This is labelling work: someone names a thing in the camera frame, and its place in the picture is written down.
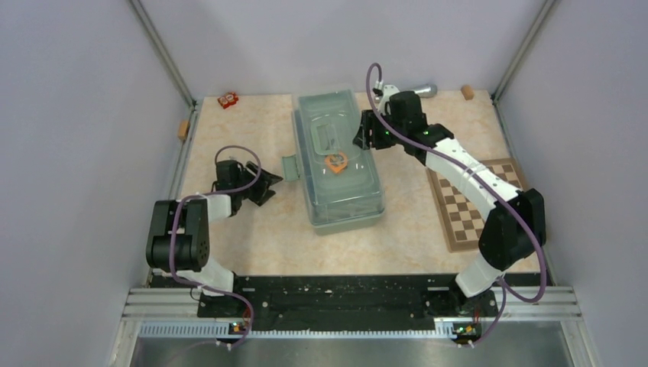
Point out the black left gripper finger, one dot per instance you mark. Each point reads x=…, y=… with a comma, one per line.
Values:
x=264, y=177
x=260, y=193

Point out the silver metal cylinder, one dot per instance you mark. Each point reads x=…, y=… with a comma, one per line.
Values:
x=426, y=91

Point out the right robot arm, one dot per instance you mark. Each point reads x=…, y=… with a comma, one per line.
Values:
x=514, y=219

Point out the wooden block back right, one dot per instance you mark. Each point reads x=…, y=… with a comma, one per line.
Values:
x=468, y=92

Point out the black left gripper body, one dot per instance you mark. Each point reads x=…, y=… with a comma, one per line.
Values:
x=246, y=178

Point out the translucent green plastic toolbox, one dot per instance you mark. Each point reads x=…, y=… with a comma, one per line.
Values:
x=341, y=185

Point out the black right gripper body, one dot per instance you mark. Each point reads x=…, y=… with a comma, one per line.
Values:
x=381, y=139

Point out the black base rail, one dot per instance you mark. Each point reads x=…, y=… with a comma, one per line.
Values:
x=346, y=303

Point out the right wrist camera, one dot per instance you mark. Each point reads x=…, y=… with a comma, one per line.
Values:
x=382, y=96

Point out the wooden block left rail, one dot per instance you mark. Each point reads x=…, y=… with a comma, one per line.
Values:
x=183, y=130

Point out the wooden chessboard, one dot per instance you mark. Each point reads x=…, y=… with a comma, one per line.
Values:
x=461, y=222

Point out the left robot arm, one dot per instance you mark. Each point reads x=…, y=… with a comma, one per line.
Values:
x=178, y=237

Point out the orange tape measure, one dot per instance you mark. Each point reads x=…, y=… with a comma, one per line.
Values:
x=337, y=162

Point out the red owl toy block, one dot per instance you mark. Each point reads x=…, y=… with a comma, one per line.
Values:
x=228, y=99

